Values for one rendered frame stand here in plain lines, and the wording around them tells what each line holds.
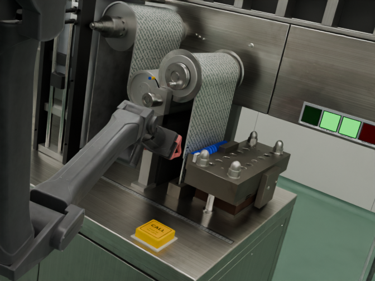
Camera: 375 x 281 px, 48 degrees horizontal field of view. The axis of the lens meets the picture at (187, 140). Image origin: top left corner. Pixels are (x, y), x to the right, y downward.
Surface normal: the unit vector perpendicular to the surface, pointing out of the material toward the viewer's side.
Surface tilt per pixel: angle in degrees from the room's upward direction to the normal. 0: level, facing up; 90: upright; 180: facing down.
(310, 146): 90
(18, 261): 14
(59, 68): 90
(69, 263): 90
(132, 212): 0
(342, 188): 90
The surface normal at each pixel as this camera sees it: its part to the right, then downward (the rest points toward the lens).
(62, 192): 0.23, -0.83
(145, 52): 0.81, 0.36
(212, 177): -0.55, 0.18
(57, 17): 0.93, 0.34
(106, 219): 0.18, -0.93
